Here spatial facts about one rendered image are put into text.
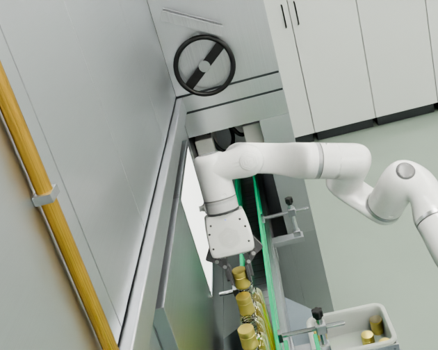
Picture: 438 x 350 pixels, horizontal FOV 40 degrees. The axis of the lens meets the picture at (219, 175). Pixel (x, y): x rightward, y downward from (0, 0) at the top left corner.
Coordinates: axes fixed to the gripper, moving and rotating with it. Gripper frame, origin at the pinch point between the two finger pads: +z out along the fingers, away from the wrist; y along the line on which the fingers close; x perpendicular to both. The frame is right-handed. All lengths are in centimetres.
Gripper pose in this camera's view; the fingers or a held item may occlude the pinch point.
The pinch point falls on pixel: (239, 273)
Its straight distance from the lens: 140.0
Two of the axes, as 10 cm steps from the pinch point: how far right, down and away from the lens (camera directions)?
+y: 9.7, -2.4, -0.8
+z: 2.5, 9.6, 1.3
